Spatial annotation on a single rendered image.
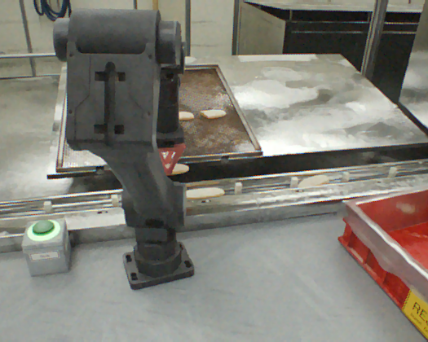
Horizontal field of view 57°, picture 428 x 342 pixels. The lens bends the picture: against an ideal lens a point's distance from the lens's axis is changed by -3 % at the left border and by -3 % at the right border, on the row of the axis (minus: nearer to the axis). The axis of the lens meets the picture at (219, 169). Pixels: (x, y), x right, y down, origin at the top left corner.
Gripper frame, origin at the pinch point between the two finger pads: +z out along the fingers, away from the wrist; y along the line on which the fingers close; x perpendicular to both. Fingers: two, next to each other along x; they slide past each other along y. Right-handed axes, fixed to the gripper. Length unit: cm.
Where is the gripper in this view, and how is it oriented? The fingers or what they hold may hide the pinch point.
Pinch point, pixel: (166, 166)
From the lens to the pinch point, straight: 86.5
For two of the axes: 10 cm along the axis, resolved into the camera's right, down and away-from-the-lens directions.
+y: -2.4, -5.0, 8.3
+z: -0.4, 8.6, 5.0
